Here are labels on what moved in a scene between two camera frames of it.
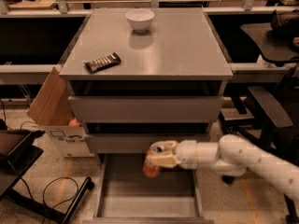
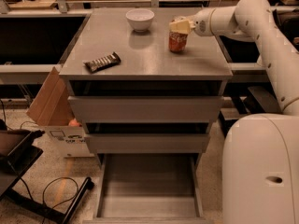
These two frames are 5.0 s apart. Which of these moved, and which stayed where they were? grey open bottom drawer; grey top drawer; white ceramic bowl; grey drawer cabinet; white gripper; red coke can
Moved: red coke can; white gripper
Stayed: grey top drawer; grey open bottom drawer; white ceramic bowl; grey drawer cabinet
